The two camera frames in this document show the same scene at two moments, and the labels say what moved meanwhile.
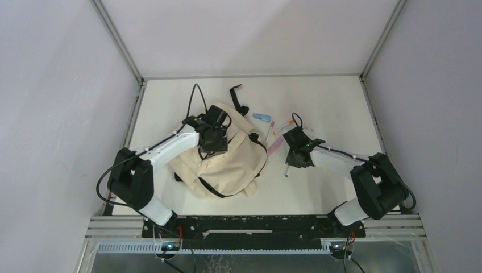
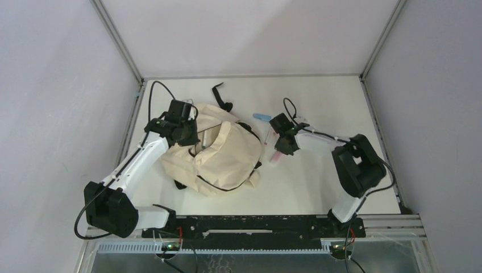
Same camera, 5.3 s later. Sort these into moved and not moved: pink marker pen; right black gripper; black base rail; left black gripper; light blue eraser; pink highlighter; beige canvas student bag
Moved: right black gripper; pink highlighter; beige canvas student bag; left black gripper
Not moved: pink marker pen; black base rail; light blue eraser
